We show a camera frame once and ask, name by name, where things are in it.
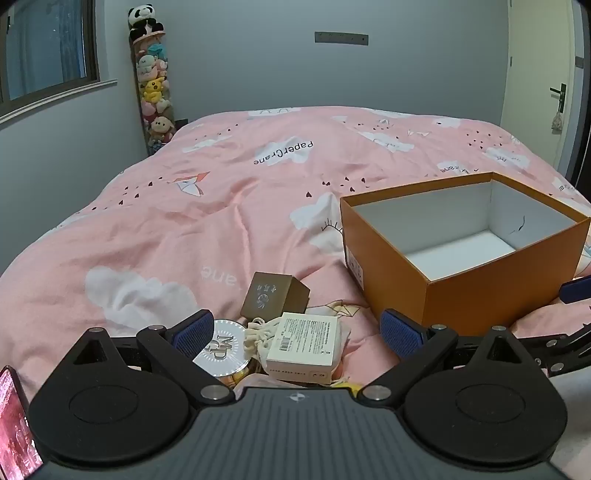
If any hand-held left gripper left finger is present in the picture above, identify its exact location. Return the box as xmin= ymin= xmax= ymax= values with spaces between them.
xmin=62 ymin=309 xmax=234 ymax=406

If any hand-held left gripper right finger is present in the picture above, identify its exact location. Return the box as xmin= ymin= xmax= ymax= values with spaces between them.
xmin=362 ymin=309 xmax=539 ymax=407

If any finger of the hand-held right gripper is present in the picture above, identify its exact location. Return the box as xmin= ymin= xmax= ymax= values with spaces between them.
xmin=560 ymin=276 xmax=591 ymax=304
xmin=517 ymin=323 xmax=591 ymax=376

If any silver round tin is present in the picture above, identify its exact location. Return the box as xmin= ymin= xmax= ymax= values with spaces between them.
xmin=191 ymin=319 xmax=259 ymax=386

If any white drawstring pouch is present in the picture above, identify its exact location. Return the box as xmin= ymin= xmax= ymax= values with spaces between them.
xmin=242 ymin=316 xmax=284 ymax=370

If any orange cardboard box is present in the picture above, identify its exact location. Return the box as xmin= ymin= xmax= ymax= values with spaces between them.
xmin=340 ymin=172 xmax=591 ymax=337

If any brown small box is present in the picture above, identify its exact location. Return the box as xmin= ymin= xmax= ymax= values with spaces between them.
xmin=240 ymin=272 xmax=311 ymax=321

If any white carton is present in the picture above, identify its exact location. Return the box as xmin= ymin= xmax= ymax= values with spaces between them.
xmin=264 ymin=312 xmax=343 ymax=385

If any pink printed blanket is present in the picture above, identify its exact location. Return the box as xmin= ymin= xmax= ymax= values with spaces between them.
xmin=0 ymin=105 xmax=591 ymax=416

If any smartphone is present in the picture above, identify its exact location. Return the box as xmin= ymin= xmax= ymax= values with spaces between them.
xmin=0 ymin=366 xmax=44 ymax=478

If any column of plush toys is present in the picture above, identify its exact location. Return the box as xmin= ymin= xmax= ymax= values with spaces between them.
xmin=129 ymin=32 xmax=176 ymax=155

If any white door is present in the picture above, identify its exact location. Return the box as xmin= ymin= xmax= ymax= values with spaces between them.
xmin=501 ymin=0 xmax=583 ymax=171

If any panda plush toy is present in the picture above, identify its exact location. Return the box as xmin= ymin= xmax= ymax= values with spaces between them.
xmin=128 ymin=6 xmax=164 ymax=41

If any window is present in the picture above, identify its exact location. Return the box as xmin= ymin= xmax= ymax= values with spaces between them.
xmin=0 ymin=0 xmax=118 ymax=125

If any black door handle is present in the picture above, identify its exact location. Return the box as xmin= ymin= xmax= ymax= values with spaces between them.
xmin=550 ymin=82 xmax=568 ymax=114

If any dark wall rack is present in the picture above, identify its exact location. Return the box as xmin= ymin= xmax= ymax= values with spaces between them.
xmin=315 ymin=31 xmax=370 ymax=46

